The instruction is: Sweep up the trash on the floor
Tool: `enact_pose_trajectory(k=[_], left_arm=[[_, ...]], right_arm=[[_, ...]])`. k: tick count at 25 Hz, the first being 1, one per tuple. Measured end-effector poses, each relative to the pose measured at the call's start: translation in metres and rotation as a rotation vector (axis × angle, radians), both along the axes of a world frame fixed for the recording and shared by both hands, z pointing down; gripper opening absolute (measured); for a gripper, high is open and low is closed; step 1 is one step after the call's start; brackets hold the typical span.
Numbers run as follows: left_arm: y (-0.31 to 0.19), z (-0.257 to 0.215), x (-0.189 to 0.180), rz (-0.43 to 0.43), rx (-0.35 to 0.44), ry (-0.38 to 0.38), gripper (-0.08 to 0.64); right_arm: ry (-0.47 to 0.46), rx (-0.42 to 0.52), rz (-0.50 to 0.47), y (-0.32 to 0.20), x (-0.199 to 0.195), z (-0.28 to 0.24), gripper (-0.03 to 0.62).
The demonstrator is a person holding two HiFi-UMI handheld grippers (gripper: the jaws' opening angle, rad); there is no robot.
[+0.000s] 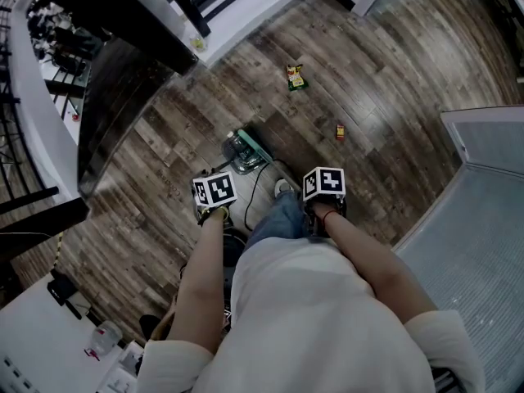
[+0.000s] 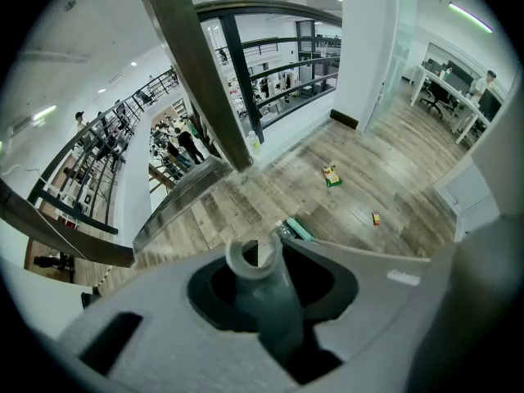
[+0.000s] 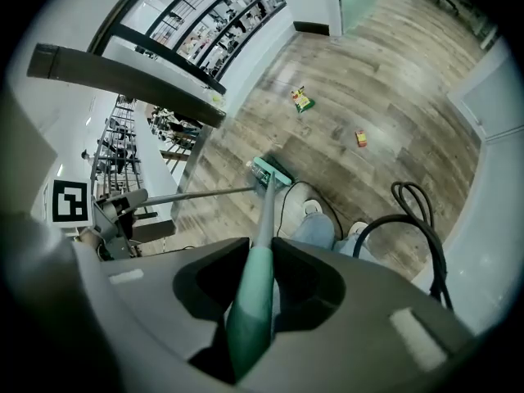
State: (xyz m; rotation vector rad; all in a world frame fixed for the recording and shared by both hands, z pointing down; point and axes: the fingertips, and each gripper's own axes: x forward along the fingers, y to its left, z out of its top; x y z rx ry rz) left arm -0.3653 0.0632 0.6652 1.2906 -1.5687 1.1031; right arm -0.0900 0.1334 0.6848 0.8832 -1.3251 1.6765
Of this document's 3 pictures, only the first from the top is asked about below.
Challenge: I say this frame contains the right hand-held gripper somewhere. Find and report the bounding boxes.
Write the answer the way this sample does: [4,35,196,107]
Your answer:
[303,166,349,239]

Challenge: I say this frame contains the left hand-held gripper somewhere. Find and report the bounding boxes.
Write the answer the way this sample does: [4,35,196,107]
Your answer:
[192,169,239,227]

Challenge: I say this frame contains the grey dustpan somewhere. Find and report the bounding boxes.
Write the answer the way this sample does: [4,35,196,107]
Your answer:
[206,131,272,176]

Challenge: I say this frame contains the green and yellow snack bag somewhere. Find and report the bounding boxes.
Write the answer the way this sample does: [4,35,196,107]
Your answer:
[285,63,309,93]

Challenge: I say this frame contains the person's left forearm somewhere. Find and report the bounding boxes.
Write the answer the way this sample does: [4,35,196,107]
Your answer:
[165,209,235,355]

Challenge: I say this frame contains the person's right forearm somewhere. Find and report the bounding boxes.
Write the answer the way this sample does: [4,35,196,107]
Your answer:
[313,202,441,326]

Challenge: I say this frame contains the yellow wrist band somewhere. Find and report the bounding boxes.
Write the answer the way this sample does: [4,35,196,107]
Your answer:
[202,206,228,224]

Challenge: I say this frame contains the person's left white shoe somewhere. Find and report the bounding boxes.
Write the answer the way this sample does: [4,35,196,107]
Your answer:
[273,178,294,198]

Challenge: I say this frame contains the person's blue jeans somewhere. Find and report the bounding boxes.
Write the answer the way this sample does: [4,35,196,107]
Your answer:
[245,190,308,249]

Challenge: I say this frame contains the black round bin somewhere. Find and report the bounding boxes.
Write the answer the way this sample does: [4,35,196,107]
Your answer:
[223,229,249,269]

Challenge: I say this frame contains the person's white shirt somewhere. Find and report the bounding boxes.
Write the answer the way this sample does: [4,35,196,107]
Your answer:
[137,235,486,393]

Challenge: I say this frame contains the yellow black striped tape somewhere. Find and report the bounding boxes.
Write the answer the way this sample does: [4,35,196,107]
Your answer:
[52,231,66,268]

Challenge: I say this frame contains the frosted glass door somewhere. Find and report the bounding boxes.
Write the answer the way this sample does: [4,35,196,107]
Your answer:
[440,104,524,175]

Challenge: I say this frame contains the dark wooden beam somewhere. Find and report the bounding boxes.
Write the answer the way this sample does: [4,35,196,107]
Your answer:
[0,197,90,257]

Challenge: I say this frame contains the black metal railing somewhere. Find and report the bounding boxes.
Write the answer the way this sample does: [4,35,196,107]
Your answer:
[157,0,279,38]

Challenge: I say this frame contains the black box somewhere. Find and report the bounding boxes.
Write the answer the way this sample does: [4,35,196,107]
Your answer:
[47,268,79,306]

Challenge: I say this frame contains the clear plastic jug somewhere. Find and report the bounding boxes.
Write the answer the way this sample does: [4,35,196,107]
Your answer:
[88,320,124,358]

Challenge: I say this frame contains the curved black railing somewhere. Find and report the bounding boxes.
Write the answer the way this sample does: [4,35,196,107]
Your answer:
[0,0,61,216]

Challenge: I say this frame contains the white cardboard box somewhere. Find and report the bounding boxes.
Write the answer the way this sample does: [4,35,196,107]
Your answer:
[118,341,144,378]
[96,368,136,393]

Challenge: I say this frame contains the lower floor office furniture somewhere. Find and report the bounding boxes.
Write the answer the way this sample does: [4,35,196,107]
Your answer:
[26,0,91,138]

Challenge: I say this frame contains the white table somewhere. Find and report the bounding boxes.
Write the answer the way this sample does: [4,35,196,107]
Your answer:
[0,276,144,393]

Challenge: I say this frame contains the dark wooden post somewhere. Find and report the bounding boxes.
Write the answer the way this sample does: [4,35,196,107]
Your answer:
[24,0,200,75]

